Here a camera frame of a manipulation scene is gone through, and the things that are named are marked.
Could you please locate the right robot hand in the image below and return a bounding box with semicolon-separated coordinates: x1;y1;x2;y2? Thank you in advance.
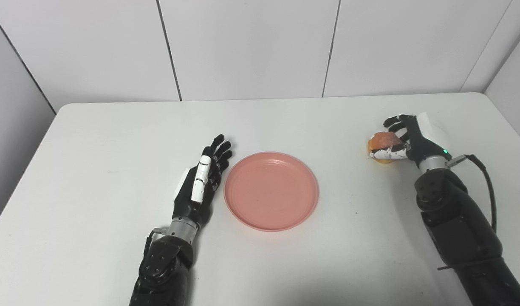
369;112;452;167

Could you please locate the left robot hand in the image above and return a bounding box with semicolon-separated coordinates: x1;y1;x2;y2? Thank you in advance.
172;134;234;228

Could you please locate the cream puff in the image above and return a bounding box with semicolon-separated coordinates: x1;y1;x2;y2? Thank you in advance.
367;131;403;164

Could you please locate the pink plate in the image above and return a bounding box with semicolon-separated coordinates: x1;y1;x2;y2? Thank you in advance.
224;152;319;232

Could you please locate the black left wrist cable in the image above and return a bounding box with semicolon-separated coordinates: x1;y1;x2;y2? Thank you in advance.
143;227;169;260

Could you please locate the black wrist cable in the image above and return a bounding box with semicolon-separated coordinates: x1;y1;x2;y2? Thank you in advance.
143;227;169;260
438;154;497;271

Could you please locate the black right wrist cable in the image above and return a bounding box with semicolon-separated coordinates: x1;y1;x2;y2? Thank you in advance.
438;154;497;271

